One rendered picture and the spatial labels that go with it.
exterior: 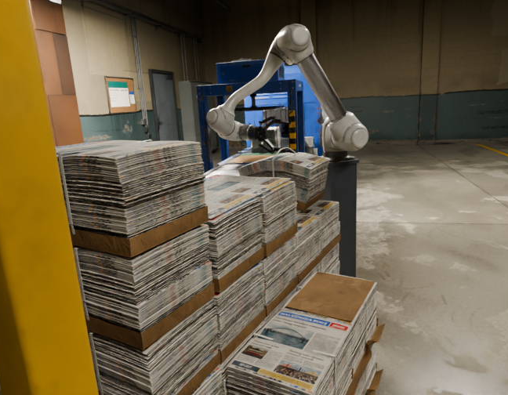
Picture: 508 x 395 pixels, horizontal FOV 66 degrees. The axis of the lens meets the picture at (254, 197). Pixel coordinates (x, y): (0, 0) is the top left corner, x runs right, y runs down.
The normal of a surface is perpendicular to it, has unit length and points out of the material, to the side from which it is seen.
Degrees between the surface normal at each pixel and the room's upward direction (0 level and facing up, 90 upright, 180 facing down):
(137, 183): 90
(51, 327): 90
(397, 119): 90
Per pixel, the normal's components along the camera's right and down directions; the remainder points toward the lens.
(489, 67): -0.22, 0.25
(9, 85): 0.86, 0.07
